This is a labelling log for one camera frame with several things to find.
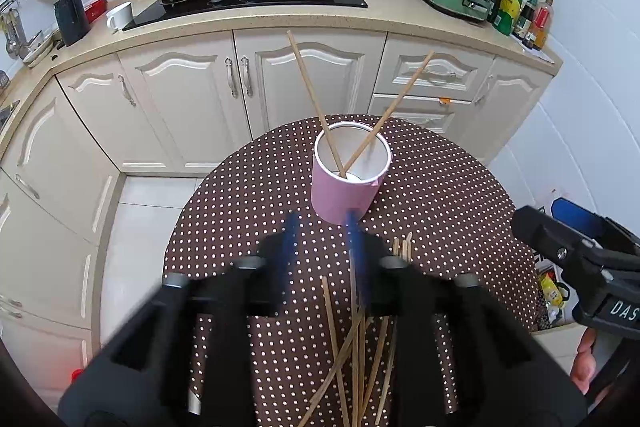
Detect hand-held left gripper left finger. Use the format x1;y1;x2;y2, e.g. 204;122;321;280
57;212;303;427

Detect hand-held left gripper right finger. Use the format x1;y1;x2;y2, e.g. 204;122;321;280
345;208;588;427

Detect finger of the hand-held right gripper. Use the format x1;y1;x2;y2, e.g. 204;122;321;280
511;206;597;269
550;197;640;258

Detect pink cup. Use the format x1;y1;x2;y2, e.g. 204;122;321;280
311;122;393;225

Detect pile of wooden chopsticks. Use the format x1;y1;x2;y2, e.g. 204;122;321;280
299;232;413;427

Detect wooden chopstick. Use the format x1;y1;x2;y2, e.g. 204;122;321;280
339;51;436;178
286;31;347;178

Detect hanging kitchen utensils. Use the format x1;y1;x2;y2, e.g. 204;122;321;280
0;0;31;58

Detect person's right hand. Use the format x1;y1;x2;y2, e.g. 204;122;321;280
570;332;599;395

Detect yellow packet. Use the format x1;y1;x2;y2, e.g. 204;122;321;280
537;272;571;323

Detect round polka-dot table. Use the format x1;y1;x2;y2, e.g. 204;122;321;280
162;114;543;427

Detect orange sauce bottle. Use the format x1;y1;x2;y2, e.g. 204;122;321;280
531;0;555;49

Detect dark sauce bottle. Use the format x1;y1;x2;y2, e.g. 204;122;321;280
515;0;541;40

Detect yellow label bottle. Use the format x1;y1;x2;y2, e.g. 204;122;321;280
495;0;524;36

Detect white mug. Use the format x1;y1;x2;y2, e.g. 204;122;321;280
106;2;133;32

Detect black jug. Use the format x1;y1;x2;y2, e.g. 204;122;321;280
54;0;92;46

